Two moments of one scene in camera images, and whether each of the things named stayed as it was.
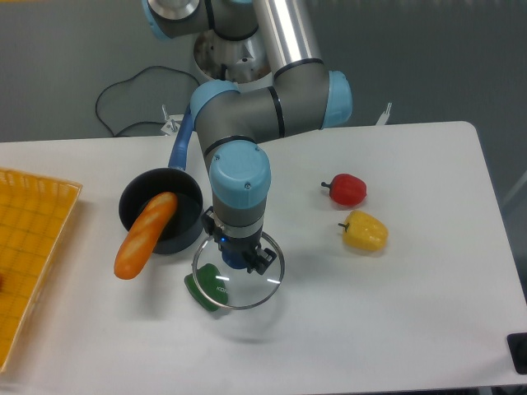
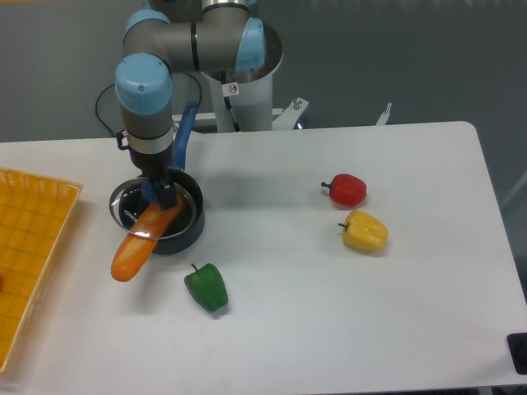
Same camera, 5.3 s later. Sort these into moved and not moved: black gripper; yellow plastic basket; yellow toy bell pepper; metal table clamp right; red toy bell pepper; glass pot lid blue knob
Moved: glass pot lid blue knob; black gripper
Not moved: yellow toy bell pepper; yellow plastic basket; red toy bell pepper; metal table clamp right
